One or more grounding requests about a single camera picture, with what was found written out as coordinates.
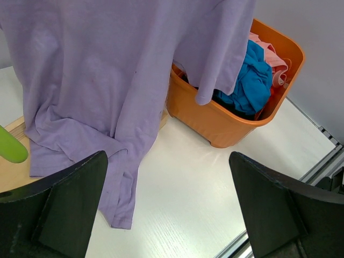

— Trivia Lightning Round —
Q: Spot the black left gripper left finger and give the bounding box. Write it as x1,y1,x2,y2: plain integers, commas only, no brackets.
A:
37,150,109,258

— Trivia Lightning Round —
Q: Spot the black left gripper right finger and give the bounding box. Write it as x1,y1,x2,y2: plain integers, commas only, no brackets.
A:
228,151,307,258

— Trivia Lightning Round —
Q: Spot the green clothes hanger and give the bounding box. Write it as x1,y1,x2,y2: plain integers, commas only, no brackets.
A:
1,126,28,163

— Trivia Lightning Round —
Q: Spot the blue t shirt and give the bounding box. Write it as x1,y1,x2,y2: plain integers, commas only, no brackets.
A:
212,40,273,119

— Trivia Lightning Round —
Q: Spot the lavender t shirt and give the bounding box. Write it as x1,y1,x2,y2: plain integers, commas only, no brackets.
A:
1,1,256,230

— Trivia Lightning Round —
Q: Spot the pink t shirt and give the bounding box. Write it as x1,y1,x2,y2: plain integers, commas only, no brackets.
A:
249,32,291,88

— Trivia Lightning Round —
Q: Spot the orange t shirt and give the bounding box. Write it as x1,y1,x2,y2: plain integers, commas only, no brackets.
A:
254,58,292,121

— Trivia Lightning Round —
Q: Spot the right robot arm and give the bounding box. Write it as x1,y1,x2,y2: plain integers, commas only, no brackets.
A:
315,155,343,195

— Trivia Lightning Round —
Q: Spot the wooden tray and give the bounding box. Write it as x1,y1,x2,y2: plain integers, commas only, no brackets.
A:
1,117,157,194

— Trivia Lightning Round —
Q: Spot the orange plastic basket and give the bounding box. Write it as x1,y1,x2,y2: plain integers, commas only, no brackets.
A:
167,19,305,148

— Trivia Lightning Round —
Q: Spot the aluminium mounting rail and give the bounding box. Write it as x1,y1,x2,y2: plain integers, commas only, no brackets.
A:
219,100,343,257

